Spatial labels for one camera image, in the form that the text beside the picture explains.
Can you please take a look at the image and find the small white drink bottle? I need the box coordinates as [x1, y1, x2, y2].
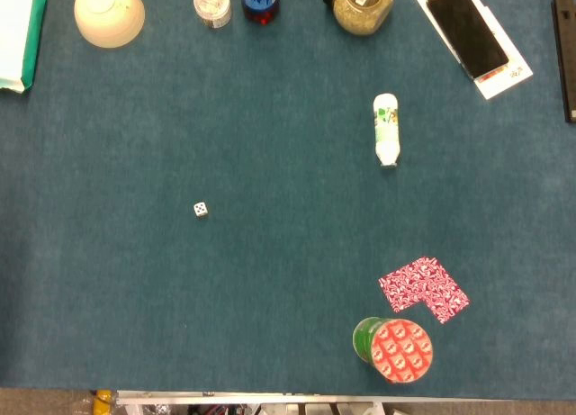
[372, 93, 401, 168]

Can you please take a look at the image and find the cola bottle blue label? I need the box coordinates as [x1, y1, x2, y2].
[238, 0, 280, 26]

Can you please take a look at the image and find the blue table mat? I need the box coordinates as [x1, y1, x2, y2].
[0, 0, 576, 399]

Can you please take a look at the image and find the red patterned paper napkin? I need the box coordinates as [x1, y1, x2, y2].
[378, 256, 471, 325]

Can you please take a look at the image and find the green can red patterned lid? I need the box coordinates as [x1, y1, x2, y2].
[352, 316, 435, 384]

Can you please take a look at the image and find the round glass jar black lid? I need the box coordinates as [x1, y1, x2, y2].
[322, 0, 395, 37]

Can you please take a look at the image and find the small clear lidded container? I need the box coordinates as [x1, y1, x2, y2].
[193, 0, 233, 30]

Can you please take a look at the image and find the black smartphone on white box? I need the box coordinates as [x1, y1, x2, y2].
[414, 0, 535, 101]

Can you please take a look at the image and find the cream upturned bowl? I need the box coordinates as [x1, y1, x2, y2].
[73, 0, 147, 50]

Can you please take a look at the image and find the black folding stand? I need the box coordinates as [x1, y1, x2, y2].
[551, 0, 576, 123]

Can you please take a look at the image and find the green wet wipes pack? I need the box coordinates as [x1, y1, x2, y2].
[0, 0, 50, 94]

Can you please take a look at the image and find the aluminium table frame rail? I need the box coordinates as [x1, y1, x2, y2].
[115, 390, 514, 408]

